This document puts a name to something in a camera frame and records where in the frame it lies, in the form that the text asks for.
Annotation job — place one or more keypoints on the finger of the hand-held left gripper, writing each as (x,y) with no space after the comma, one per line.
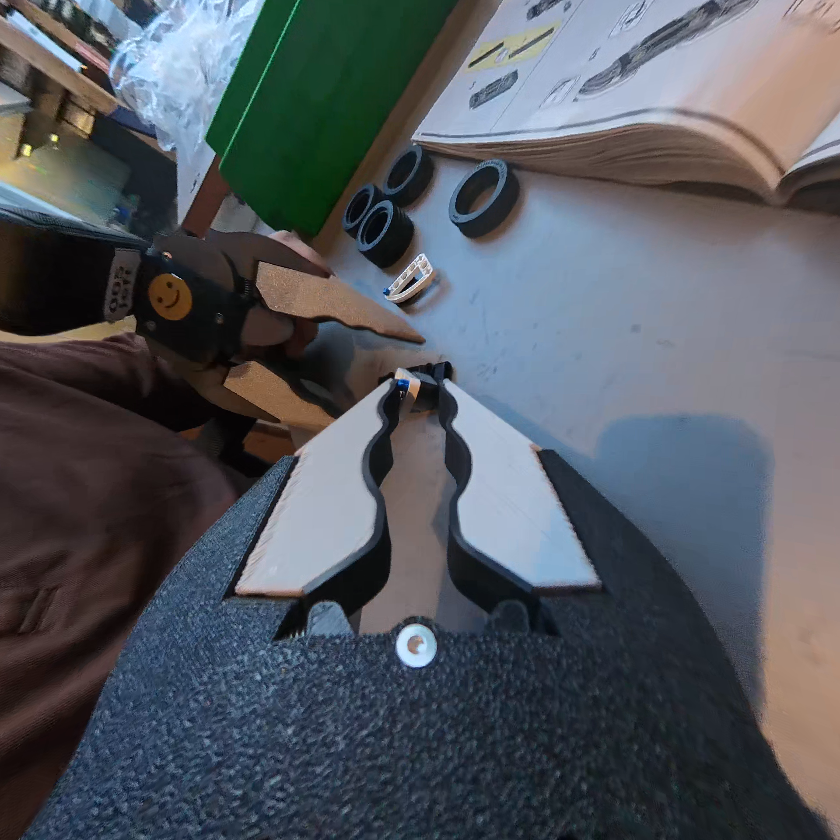
(315,295)
(275,394)

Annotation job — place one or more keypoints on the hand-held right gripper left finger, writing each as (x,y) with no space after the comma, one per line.
(315,518)

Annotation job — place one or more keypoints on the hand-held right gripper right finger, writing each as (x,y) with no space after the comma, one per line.
(518,518)

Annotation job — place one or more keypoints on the white curved toy panel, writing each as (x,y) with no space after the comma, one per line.
(408,390)
(394,293)

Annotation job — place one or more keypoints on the black patterned toy beam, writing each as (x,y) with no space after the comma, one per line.
(430,382)

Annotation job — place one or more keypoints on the person's left forearm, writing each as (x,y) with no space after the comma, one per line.
(184,394)

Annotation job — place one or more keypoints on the grey desk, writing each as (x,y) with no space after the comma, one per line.
(656,328)

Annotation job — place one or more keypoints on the person's left hand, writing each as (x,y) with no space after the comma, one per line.
(289,249)

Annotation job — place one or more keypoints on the black toy tire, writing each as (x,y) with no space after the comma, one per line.
(502,210)
(423,180)
(351,223)
(400,243)

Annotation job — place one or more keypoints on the green panel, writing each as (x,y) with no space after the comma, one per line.
(328,98)

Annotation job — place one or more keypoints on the person's brown shirt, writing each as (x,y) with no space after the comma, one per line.
(98,525)

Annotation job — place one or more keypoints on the wooden workbench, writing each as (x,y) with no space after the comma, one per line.
(52,59)

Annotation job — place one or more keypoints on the pile of clear plastic bags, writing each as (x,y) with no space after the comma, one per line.
(177,59)

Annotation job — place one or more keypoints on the open instruction booklet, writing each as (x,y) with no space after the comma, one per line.
(656,65)

